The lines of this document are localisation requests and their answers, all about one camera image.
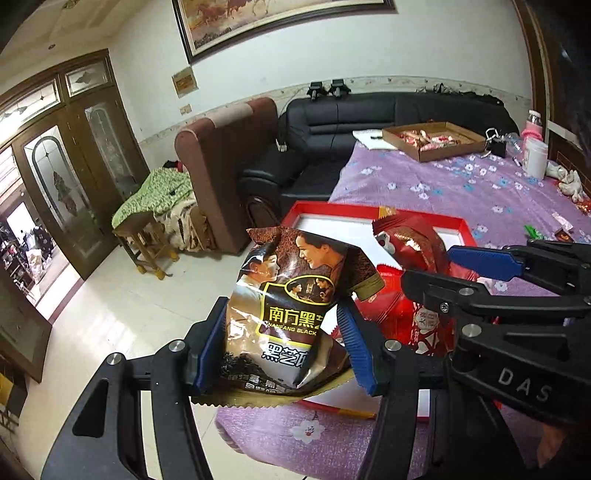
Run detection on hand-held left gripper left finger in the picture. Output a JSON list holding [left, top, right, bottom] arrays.
[[39, 295, 232, 480]]

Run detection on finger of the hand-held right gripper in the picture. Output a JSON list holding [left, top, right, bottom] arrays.
[[447, 239, 591, 297], [401, 270, 591, 334]]

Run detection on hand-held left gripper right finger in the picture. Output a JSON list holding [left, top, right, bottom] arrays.
[[335, 302, 509, 480]]

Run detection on large shiny red packet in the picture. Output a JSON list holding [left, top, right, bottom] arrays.
[[332, 263, 455, 357]]

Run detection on dark red gold packet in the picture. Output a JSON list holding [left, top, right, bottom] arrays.
[[372, 215, 481, 283]]

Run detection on brown sesame snack packet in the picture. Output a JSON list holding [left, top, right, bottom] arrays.
[[219, 226, 386, 408]]

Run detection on red box with white inside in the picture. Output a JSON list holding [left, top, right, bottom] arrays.
[[215, 200, 478, 423]]

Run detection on purple floral tablecloth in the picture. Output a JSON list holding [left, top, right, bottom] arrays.
[[215, 141, 591, 480]]

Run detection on flat cardboard box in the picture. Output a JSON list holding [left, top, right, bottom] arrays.
[[382, 121, 486, 162]]

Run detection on black binder clip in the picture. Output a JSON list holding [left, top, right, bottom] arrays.
[[485, 129, 507, 158]]

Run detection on white plastic jar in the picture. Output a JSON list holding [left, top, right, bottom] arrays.
[[522, 138, 550, 179]]

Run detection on wooden stool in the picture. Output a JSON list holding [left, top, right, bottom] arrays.
[[113, 215, 175, 280]]

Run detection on pile of red candy packets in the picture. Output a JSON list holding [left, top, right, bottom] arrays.
[[399, 130, 468, 151]]

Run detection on patterned beige blanket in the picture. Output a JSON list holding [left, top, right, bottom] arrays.
[[152, 194, 218, 253]]

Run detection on wooden sideboard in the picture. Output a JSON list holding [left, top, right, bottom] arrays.
[[549, 121, 591, 169]]

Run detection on pink thermos bottle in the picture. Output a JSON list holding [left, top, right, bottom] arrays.
[[522, 110, 546, 141]]

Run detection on white notebook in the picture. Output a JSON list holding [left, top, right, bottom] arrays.
[[353, 129, 398, 151]]

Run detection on green floral cloth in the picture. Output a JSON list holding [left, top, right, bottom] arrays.
[[111, 167, 197, 229]]

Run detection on brown armchair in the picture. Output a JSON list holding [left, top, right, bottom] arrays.
[[174, 97, 278, 256]]

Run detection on black leather sofa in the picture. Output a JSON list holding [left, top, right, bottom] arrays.
[[240, 91, 520, 208]]

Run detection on wooden glass door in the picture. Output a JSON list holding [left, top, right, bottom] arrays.
[[0, 48, 153, 319]]

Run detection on framed horse painting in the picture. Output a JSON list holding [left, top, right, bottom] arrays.
[[172, 0, 398, 65]]

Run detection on small wall plaque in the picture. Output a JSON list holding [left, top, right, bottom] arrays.
[[172, 66, 197, 97]]

